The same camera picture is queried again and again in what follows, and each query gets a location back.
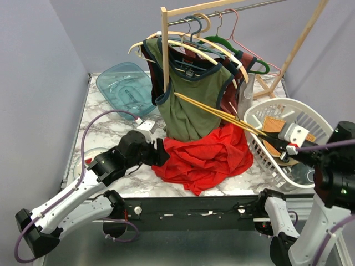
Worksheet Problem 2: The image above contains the green velvet hanger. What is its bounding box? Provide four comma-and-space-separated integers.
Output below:
205, 35, 270, 75

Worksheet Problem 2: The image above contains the yellow hanger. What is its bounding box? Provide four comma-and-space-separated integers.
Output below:
174, 93, 267, 136

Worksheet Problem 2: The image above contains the purple cable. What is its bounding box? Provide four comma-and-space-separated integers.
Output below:
295, 138, 355, 266
13, 110, 144, 263

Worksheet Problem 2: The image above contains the blue plastic hanger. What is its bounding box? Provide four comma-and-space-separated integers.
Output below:
166, 29, 233, 64

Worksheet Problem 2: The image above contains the green tank top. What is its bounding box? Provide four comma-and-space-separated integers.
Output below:
143, 38, 221, 142

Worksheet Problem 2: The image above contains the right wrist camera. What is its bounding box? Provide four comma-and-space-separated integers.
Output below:
278, 122, 309, 155

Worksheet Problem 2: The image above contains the red tank top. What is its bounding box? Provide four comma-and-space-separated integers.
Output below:
151, 124, 253, 196

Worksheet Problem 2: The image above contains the watermelon pattern plate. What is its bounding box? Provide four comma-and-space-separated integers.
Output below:
73, 147, 110, 181

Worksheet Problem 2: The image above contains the wooden clothes rack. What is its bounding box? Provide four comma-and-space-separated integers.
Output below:
160, 1, 328, 99

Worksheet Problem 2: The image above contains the dark maroon tank top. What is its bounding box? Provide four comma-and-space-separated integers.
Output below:
140, 45, 164, 106

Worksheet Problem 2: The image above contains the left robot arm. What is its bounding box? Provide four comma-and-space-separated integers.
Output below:
14, 130, 169, 263

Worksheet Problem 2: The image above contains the white laundry basket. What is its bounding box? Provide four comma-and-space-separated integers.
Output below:
244, 98, 333, 191

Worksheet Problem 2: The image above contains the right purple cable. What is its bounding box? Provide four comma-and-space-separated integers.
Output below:
295, 138, 355, 266

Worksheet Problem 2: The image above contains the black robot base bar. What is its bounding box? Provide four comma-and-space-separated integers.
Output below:
102, 191, 300, 239

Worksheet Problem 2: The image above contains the pink wire hanger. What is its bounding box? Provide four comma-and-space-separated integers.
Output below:
225, 8, 281, 76

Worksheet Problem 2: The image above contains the white translucent garment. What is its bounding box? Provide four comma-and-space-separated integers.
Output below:
237, 74, 256, 120

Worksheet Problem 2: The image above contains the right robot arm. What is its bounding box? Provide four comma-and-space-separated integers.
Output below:
255, 121, 354, 265

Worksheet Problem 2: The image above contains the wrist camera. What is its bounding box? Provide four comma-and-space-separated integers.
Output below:
278, 122, 309, 155
136, 118, 158, 143

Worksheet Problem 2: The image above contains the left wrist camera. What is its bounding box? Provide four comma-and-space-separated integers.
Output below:
136, 118, 158, 143

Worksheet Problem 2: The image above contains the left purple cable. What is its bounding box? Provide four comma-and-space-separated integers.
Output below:
13, 110, 144, 263

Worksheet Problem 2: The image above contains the cream wooden hanger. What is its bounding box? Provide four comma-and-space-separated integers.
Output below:
148, 23, 249, 83

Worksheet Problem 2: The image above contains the blue plastic tub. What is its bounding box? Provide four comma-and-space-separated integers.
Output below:
96, 62, 156, 117

